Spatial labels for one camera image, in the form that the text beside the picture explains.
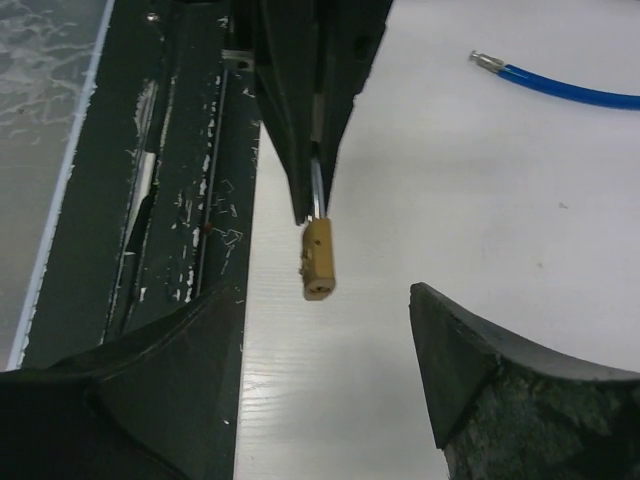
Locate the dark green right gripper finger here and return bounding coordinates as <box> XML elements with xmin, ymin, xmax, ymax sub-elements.
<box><xmin>253</xmin><ymin>1</ymin><xmax>318</xmax><ymax>225</ymax></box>
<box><xmin>314</xmin><ymin>1</ymin><xmax>392</xmax><ymax>215</ymax></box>

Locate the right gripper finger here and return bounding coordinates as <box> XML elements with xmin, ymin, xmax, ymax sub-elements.
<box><xmin>1</xmin><ymin>283</ymin><xmax>243</xmax><ymax>479</ymax></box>
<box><xmin>409</xmin><ymin>283</ymin><xmax>639</xmax><ymax>479</ymax></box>

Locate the long shackle brass padlock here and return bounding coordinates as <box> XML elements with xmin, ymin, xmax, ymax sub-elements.
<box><xmin>300</xmin><ymin>93</ymin><xmax>336</xmax><ymax>301</ymax></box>

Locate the blue cable lock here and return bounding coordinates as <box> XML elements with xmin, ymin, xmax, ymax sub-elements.
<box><xmin>469</xmin><ymin>50</ymin><xmax>639</xmax><ymax>111</ymax></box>

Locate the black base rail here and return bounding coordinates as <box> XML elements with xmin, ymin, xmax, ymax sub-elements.
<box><xmin>10</xmin><ymin>1</ymin><xmax>261</xmax><ymax>473</ymax></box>

